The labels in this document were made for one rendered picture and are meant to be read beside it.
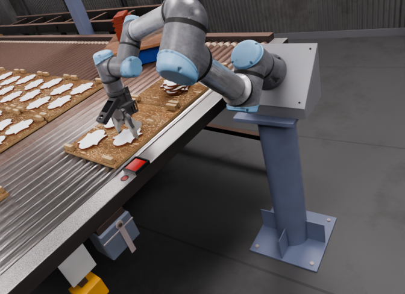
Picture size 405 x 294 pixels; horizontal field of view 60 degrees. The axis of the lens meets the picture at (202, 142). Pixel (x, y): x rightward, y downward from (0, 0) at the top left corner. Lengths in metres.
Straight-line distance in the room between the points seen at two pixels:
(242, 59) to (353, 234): 1.24
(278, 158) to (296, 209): 0.35
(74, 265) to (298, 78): 1.05
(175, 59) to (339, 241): 1.49
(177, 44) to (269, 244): 1.43
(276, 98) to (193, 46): 0.61
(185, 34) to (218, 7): 4.10
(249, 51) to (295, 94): 0.27
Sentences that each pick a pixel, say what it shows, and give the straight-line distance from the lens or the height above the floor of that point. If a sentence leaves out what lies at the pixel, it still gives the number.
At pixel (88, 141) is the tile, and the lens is 1.57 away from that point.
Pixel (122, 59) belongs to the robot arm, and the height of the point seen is 1.28.
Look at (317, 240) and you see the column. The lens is 2.09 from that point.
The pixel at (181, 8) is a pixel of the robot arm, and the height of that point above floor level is 1.44.
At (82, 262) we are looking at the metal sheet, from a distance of 1.29.
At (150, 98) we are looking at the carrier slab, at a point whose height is 0.94.
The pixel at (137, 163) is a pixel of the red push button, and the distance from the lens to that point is 1.33.
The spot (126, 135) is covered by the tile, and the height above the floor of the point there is 0.95.
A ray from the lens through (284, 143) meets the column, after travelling 1.58.
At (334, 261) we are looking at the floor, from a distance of 2.03.
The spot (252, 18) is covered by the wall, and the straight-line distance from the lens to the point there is 4.84.
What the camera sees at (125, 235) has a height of 0.77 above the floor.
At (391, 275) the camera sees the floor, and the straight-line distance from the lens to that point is 2.01.
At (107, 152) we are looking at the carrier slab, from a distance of 1.46.
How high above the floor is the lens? 1.65
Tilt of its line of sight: 33 degrees down
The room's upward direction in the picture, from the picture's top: 17 degrees counter-clockwise
